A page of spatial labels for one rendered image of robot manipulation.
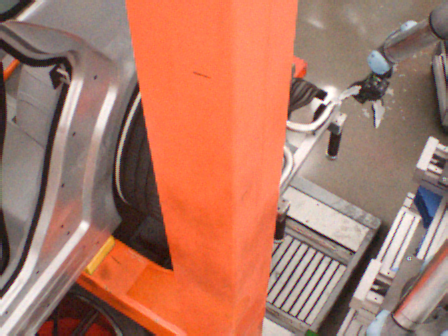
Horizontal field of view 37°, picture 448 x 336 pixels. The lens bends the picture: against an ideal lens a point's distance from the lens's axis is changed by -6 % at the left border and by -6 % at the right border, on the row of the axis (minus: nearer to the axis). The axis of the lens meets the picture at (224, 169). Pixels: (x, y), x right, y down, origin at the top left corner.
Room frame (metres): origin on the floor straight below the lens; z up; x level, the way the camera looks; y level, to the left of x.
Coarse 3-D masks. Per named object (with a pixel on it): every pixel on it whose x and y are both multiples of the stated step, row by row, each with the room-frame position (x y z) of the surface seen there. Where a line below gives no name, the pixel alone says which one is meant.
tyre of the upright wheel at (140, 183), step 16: (128, 112) 1.12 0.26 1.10; (128, 128) 1.09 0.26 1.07; (144, 128) 1.07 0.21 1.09; (128, 144) 1.06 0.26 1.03; (144, 144) 1.05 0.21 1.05; (128, 160) 1.03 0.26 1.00; (144, 160) 1.01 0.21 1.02; (112, 176) 1.04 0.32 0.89; (128, 176) 1.01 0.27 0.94; (144, 176) 0.99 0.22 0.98; (128, 192) 1.00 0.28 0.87; (144, 192) 0.97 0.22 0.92; (144, 208) 0.97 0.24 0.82; (160, 208) 0.94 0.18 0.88
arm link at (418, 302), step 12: (444, 252) 0.58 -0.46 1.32; (432, 264) 0.57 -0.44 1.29; (444, 264) 0.56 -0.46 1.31; (420, 276) 0.56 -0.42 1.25; (432, 276) 0.54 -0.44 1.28; (444, 276) 0.54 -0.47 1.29; (420, 288) 0.53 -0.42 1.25; (432, 288) 0.52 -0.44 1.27; (444, 288) 0.52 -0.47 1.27; (408, 300) 0.51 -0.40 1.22; (420, 300) 0.50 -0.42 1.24; (432, 300) 0.50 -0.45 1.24; (384, 312) 0.51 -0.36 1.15; (396, 312) 0.50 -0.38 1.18; (408, 312) 0.49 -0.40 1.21; (420, 312) 0.48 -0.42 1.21; (372, 324) 0.49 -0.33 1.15; (384, 324) 0.48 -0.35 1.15; (396, 324) 0.47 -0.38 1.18; (408, 324) 0.47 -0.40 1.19; (420, 324) 0.47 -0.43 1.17
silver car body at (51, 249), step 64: (0, 0) 0.92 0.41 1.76; (64, 0) 1.00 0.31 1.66; (0, 64) 0.99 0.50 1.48; (64, 64) 0.99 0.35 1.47; (128, 64) 1.10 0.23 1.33; (0, 128) 0.96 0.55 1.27; (64, 128) 0.94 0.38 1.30; (0, 192) 0.89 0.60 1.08; (64, 192) 0.87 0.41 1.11; (0, 256) 0.83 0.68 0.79; (64, 256) 0.78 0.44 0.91; (0, 320) 0.57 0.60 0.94
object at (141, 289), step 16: (112, 256) 0.88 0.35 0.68; (128, 256) 0.88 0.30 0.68; (144, 256) 0.88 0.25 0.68; (96, 272) 0.83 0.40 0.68; (112, 272) 0.83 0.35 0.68; (128, 272) 0.83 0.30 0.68; (144, 272) 0.82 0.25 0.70; (160, 272) 0.81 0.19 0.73; (96, 288) 0.80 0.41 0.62; (112, 288) 0.78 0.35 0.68; (128, 288) 0.78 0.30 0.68; (144, 288) 0.76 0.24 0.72; (160, 288) 0.75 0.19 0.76; (176, 288) 0.73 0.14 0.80; (112, 304) 0.77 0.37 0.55; (128, 304) 0.73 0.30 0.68; (144, 304) 0.72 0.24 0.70; (160, 304) 0.68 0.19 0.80; (176, 304) 0.67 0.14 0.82; (144, 320) 0.70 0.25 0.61; (160, 320) 0.67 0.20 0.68; (176, 320) 0.65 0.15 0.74
